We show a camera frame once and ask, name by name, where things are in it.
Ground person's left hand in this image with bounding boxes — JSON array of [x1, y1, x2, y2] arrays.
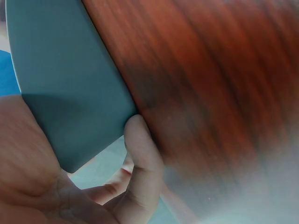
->
[[0, 94, 165, 224]]

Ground teal matte dish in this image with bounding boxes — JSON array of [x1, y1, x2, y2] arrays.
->
[[5, 0, 139, 175]]

